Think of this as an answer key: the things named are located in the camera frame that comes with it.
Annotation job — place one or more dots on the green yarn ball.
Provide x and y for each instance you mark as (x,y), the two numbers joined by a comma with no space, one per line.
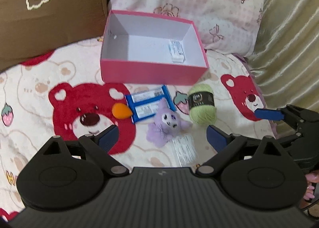
(202,110)

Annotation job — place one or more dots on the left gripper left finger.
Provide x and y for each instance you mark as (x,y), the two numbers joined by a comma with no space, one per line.
(98,148)

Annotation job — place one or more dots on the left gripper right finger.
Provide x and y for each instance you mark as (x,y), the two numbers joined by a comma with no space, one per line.
(228,147)

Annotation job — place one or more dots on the small white tissue packet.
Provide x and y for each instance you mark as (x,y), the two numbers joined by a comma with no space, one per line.
(176,51)

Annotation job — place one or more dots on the purple plush toy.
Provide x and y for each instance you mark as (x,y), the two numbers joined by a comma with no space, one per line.
(167,125)

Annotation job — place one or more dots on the olive satin quilt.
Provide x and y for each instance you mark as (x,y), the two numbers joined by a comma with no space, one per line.
(285,60)

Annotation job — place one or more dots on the pink cardboard box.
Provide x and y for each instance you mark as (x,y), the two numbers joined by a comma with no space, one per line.
(135,50)

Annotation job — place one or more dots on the orange makeup sponge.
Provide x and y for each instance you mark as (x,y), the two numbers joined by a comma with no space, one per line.
(121,111)

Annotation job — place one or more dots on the brown cloud pillow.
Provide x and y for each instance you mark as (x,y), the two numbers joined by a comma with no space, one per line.
(30,28)

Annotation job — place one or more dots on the right hand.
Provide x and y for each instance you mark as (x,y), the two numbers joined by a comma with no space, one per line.
(312,178)

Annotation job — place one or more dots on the blue wet wipes pack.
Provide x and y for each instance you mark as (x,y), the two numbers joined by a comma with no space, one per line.
(144,104)

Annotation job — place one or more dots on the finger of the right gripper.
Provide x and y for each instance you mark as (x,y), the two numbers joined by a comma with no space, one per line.
(269,114)

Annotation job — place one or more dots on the clear cotton swab box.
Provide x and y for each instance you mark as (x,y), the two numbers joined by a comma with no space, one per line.
(184,150)

